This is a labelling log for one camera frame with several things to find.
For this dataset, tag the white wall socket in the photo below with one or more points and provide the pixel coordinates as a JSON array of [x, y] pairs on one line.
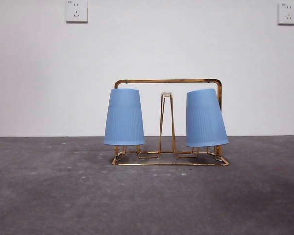
[[287, 20], [69, 14]]

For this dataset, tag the blue ribbed plastic cup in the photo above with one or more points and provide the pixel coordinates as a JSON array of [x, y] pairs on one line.
[[205, 120], [123, 117]]

